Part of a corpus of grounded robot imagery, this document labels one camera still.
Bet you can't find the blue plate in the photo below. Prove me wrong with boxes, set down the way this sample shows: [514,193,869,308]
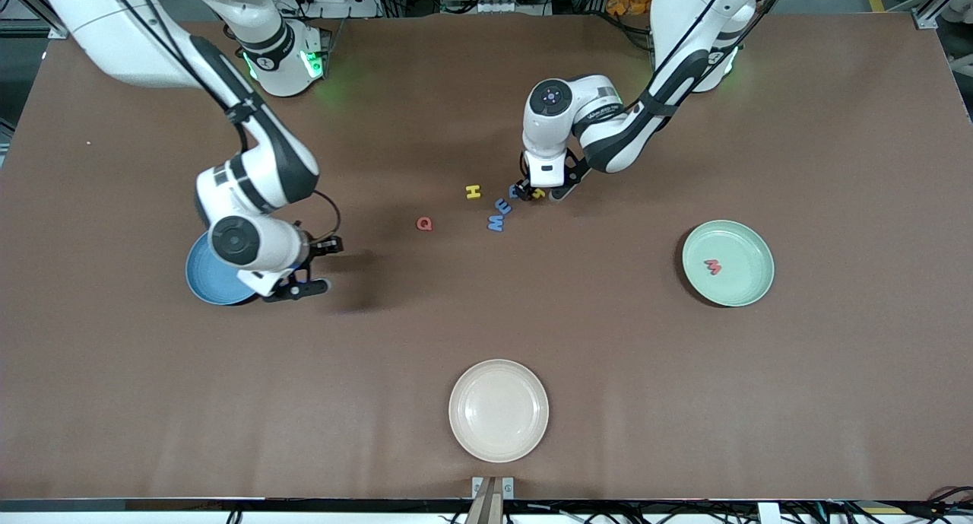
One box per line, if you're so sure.
[185,231,259,306]

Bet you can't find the green plate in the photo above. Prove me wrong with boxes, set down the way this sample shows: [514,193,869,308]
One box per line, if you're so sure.
[681,220,775,308]

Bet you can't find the beige plate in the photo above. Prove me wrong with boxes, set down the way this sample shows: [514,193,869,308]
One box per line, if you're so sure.
[448,359,550,464]

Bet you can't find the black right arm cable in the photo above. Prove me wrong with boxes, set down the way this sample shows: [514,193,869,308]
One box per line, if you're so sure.
[103,0,342,242]

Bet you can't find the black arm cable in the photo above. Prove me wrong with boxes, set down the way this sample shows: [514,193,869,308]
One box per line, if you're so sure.
[623,0,791,118]
[103,0,342,242]

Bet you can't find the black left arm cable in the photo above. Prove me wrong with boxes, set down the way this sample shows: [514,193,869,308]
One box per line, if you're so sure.
[623,0,791,118]

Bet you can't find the metal table edge bracket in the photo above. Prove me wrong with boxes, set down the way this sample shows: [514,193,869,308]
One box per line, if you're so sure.
[472,476,515,500]

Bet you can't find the aluminium frame profile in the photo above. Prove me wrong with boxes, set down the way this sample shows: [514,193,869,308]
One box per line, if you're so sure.
[912,0,973,30]
[0,0,73,40]

